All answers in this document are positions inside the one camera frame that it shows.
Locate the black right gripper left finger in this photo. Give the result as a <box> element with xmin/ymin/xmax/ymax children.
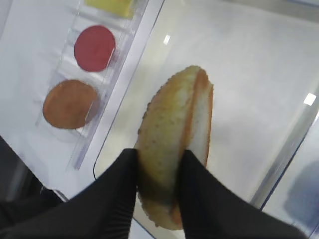
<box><xmin>0</xmin><ymin>149</ymin><xmax>137</xmax><ymax>239</ymax></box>

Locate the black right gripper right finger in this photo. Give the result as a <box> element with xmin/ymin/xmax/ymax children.
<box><xmin>178</xmin><ymin>150</ymin><xmax>306</xmax><ymax>239</ymax></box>

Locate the red tomato slice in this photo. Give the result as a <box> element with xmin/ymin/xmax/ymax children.
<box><xmin>74</xmin><ymin>25</ymin><xmax>116</xmax><ymax>72</ymax></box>

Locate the brown bun bottom slice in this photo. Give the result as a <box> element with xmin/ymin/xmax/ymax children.
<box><xmin>42</xmin><ymin>79</ymin><xmax>99</xmax><ymax>129</ymax></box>

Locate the sesame bun top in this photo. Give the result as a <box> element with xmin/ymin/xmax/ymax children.
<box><xmin>135</xmin><ymin>65</ymin><xmax>214</xmax><ymax>231</ymax></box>

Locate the yellow cheese slice in rack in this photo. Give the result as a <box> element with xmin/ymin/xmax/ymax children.
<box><xmin>84</xmin><ymin>0</ymin><xmax>137</xmax><ymax>18</ymax></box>

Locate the clear acrylic left rack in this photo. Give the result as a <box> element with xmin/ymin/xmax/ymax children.
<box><xmin>35</xmin><ymin>0</ymin><xmax>149</xmax><ymax>171</ymax></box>

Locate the cream metal tray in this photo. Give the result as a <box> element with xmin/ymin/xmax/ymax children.
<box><xmin>92</xmin><ymin>0</ymin><xmax>319</xmax><ymax>239</ymax></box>

